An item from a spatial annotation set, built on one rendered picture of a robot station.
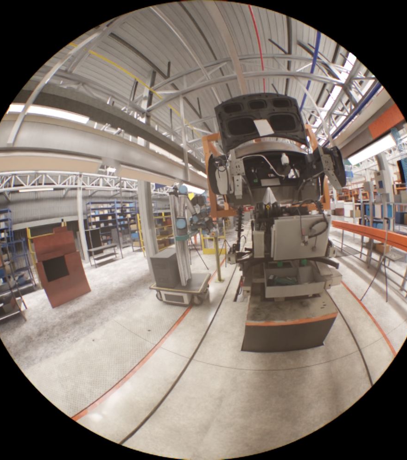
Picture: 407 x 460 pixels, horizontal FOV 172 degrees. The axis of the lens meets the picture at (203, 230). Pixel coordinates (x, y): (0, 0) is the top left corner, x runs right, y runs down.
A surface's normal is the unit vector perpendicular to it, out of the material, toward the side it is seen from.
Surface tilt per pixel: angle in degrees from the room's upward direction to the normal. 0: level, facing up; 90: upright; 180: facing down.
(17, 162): 153
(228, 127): 117
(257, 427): 0
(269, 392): 0
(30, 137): 90
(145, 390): 0
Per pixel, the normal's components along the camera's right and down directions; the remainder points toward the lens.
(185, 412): -0.11, -0.99
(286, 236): -0.33, 0.41
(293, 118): -0.37, 0.58
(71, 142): 0.92, -0.06
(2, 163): 0.51, 0.86
